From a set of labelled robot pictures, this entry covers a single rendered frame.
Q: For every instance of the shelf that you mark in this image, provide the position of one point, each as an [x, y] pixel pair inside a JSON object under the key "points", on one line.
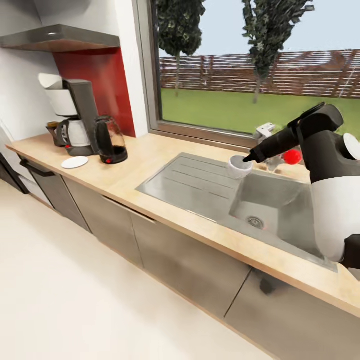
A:
{"points": [[59, 38]]}

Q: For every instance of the dishwasher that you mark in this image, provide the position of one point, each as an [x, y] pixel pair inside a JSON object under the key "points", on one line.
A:
{"points": [[55, 190]]}

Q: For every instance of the fridge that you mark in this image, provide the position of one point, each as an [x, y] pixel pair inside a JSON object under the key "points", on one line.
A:
{"points": [[25, 107]]}

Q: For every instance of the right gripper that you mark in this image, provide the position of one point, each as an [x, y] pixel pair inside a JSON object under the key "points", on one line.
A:
{"points": [[269, 148]]}

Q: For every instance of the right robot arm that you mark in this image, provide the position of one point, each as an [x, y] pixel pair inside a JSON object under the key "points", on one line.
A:
{"points": [[334, 164]]}

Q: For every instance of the saucer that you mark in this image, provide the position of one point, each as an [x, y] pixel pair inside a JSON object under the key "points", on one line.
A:
{"points": [[75, 162]]}

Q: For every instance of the coffee cup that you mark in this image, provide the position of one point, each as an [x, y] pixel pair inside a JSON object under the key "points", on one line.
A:
{"points": [[237, 168]]}

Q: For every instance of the electric kettle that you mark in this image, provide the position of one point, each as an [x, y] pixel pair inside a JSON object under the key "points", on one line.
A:
{"points": [[110, 140]]}

